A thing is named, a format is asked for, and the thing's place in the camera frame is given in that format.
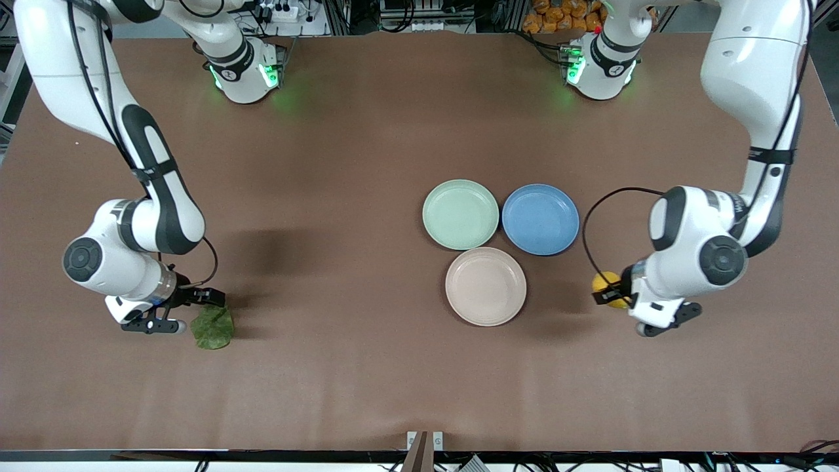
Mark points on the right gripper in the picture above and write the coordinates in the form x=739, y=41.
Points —
x=189, y=295

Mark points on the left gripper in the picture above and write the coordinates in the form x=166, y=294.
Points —
x=617, y=291

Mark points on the yellow lemon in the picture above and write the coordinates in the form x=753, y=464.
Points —
x=604, y=283

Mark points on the green lettuce leaf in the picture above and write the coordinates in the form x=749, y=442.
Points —
x=213, y=331

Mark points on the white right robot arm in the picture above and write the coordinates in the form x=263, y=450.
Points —
x=46, y=39

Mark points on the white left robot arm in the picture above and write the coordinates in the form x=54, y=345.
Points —
x=754, y=78

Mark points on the blue round plate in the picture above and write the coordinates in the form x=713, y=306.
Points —
x=541, y=219

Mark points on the beige round plate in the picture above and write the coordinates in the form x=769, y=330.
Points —
x=486, y=286

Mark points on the mint green round plate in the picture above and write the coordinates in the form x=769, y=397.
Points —
x=461, y=214

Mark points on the bag of orange snacks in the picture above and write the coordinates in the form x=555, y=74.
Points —
x=564, y=16

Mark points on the white power strip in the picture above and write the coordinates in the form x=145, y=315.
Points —
x=282, y=10

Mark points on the small metal table bracket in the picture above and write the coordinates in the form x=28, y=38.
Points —
x=438, y=440

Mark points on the brown wedge-shaped post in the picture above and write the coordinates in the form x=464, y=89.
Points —
x=417, y=455

